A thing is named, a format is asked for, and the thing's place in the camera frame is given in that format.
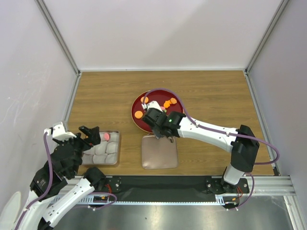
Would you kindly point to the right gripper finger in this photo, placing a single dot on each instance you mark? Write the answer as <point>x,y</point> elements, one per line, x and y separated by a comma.
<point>157,132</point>
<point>168,133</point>

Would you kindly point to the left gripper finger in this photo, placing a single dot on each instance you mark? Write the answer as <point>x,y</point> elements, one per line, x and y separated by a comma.
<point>92,135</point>
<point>65,142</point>

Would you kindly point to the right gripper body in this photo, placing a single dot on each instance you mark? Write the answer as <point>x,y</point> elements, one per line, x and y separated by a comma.
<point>165,114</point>

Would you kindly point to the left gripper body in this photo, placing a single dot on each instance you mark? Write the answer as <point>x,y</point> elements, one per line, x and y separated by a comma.
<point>80,145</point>

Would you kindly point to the metal tongs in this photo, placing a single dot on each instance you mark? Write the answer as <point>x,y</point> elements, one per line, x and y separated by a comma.
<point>168,139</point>

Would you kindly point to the pink round cookie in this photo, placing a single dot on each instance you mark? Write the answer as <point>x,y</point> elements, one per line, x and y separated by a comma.
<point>106,136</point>

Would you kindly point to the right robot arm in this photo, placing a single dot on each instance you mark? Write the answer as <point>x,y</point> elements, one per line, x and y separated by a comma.
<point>240,143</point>

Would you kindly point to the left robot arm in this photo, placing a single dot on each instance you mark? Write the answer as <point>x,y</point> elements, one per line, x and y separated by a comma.
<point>39,213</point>

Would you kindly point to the pink green stacked cookies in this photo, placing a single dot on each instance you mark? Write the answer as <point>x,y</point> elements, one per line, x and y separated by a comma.
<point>164,109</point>

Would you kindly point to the orange flower cookie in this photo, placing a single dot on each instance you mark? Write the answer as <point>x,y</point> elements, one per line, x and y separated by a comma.
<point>167,104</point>

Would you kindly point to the pink metal tin lid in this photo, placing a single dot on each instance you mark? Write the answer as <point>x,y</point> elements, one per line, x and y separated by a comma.
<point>158,154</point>

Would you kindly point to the metal cookie tin box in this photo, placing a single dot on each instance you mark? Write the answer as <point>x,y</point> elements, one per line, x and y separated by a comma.
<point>107,153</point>

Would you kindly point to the red round tray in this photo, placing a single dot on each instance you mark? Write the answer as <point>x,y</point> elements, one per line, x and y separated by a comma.
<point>160,96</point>

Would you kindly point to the orange scalloped cookie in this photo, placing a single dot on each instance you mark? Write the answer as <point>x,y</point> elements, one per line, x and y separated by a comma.
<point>173,101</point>

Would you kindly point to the orange round cookie left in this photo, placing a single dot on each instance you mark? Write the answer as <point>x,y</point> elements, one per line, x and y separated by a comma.
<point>138,114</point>

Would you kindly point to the orange round cookie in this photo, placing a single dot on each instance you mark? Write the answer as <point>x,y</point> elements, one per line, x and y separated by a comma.
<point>144,100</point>
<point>138,114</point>

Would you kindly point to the orange round cookie top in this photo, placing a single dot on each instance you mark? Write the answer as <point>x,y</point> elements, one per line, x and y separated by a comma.
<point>144,100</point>

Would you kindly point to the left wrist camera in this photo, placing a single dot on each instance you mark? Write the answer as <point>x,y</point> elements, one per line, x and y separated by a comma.
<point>59,131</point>

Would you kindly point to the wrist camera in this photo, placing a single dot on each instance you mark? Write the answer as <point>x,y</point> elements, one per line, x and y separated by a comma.
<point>59,131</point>
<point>152,104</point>

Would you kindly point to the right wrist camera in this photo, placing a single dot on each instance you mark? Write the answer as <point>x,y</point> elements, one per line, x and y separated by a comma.
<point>152,104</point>

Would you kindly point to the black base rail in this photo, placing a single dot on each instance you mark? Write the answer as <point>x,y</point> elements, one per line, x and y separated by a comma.
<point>173,188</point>

